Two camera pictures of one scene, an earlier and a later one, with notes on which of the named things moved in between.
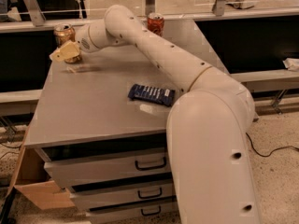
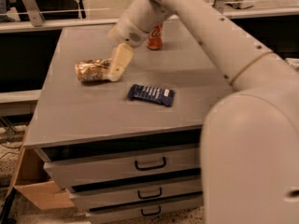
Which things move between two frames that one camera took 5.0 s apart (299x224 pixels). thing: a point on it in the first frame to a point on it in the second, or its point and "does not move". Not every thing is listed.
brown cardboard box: [33, 178] does not move
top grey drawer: [74, 173] does not move
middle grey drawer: [123, 195] does not move
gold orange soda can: [64, 33] to [93, 70]
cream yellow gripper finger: [66, 50] to [121, 57]
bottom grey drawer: [133, 211] does not move
